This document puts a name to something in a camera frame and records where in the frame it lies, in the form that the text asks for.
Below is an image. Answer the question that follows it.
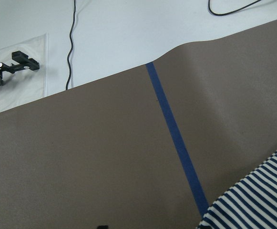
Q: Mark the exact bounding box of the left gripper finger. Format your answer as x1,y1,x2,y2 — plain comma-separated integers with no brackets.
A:
97,225,108,229

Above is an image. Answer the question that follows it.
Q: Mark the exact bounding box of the black camera pole tool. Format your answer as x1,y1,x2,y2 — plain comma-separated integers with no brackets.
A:
0,51,40,86

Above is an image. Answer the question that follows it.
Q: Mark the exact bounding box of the blue white striped polo shirt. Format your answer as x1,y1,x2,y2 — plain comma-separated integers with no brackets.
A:
197,151,277,229

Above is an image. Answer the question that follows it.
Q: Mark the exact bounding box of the black table cable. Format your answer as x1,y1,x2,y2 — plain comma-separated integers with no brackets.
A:
65,0,77,90
208,0,260,17

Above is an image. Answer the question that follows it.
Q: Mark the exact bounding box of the clear plastic bag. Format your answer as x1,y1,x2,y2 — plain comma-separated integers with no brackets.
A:
0,34,48,112

